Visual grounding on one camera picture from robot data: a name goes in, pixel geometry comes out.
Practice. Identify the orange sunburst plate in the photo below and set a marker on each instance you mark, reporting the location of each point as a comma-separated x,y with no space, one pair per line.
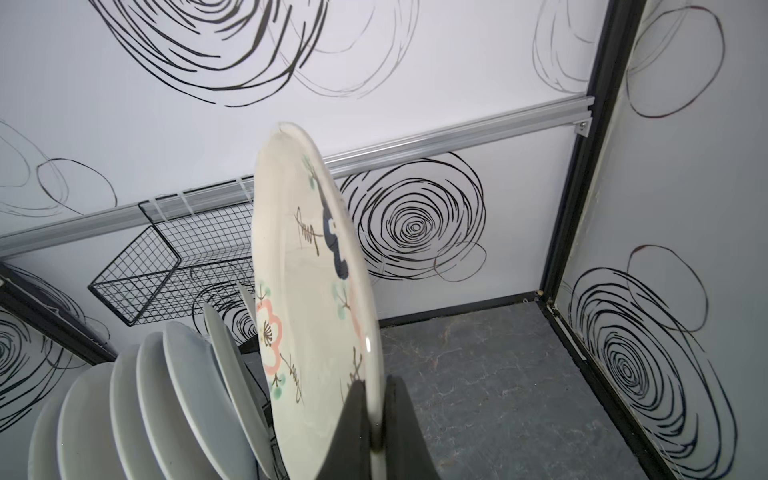
42,457
86,447

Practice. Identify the orange sunburst plate front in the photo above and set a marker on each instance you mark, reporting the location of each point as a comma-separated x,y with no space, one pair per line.
86,447

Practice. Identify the black wire dish rack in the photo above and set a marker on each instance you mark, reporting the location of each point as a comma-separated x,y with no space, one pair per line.
251,356

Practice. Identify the white plate red characters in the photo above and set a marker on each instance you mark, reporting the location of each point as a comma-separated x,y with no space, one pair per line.
133,446

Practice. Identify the cream plate with cat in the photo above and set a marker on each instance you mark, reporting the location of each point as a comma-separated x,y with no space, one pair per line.
315,309

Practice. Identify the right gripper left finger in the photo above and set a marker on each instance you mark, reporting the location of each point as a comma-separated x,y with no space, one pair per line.
349,454

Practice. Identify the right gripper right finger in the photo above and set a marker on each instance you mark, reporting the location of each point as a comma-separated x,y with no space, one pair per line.
406,452

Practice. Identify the black wire wall basket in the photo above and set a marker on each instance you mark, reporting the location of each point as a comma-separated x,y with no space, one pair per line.
176,262

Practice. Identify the orange sunburst plate back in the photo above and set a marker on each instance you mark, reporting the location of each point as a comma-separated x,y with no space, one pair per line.
42,457

